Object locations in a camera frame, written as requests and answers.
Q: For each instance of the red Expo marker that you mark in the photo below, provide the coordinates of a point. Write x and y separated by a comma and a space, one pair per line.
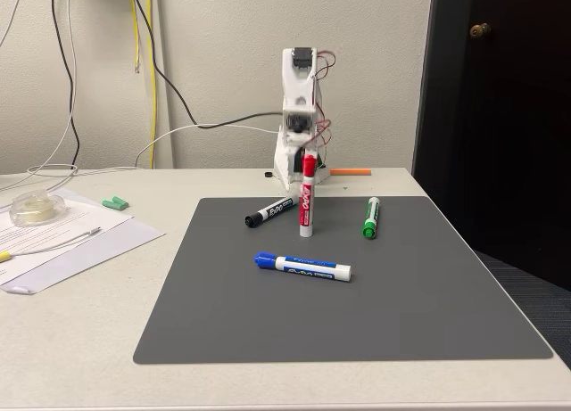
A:
306, 206

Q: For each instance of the grey mat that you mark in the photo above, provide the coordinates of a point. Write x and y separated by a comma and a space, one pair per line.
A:
312, 322

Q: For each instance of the white gripper camera box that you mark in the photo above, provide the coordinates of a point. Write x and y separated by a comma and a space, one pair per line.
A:
297, 122

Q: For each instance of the white blank paper sheet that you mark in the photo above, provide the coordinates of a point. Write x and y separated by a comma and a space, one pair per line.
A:
111, 246

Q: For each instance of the brass door knob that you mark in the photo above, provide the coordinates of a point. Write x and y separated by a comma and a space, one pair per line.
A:
480, 30

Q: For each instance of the clear tape dispenser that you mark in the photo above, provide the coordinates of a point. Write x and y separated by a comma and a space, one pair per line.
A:
38, 208

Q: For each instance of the green Expo marker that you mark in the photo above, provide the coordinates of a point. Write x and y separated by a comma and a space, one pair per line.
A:
371, 215

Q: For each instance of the black Expo marker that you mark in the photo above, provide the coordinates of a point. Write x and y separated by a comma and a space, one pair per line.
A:
274, 210

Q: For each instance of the white printed paper sheet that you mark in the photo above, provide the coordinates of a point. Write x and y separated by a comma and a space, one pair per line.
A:
85, 215

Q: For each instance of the blue Expo marker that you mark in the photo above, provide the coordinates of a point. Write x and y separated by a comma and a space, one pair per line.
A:
312, 268

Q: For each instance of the green eraser caps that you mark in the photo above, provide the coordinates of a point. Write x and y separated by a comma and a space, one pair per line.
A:
115, 202

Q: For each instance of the orange bar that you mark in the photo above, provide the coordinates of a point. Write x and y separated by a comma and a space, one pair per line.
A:
350, 171

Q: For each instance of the dark door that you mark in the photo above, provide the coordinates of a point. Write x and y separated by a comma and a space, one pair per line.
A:
513, 139

